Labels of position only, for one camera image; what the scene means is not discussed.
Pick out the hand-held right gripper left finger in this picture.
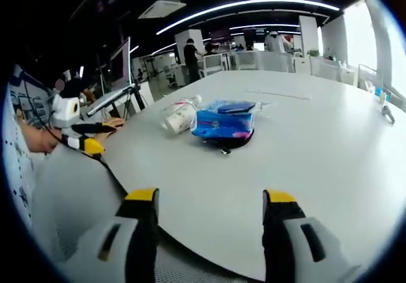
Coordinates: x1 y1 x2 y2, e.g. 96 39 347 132
68 187 160 283

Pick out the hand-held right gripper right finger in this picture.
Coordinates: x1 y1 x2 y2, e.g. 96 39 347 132
261 188 365 283

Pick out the white printed paper cup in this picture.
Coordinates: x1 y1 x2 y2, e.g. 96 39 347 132
166 107 198 135

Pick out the clear plastic bottle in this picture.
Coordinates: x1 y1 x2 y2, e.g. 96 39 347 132
159 95 203 134

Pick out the black zip pouch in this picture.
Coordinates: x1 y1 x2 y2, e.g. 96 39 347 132
200 128 255 155

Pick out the blue tissue packet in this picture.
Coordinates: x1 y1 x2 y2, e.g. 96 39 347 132
190 109 255 140

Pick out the clear plastic bag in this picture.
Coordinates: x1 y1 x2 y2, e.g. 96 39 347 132
197 98 277 119

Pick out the dark blue box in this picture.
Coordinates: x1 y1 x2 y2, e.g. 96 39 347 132
216 101 256 115

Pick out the grey laptop on stand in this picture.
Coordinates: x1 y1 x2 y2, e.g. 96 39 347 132
85 84 138 117

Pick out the grey mesh chair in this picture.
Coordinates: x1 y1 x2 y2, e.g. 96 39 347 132
30 142 265 283

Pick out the black tripod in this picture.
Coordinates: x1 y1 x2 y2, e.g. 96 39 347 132
126 84 147 112

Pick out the white table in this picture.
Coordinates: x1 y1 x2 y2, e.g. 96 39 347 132
103 70 405 282

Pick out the person's white dotted shirt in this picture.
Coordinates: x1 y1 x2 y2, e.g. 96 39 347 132
2 70 36 230

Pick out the computer monitor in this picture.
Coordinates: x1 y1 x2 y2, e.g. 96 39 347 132
108 36 132 91

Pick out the white office chair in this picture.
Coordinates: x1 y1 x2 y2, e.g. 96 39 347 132
202 54 224 76

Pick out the ceiling air vent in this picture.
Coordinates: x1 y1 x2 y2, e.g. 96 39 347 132
137 0 187 20

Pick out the small white device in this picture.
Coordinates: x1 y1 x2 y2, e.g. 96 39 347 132
379 102 396 125

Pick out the long ceiling light strip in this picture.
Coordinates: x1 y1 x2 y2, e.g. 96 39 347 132
155 0 341 36

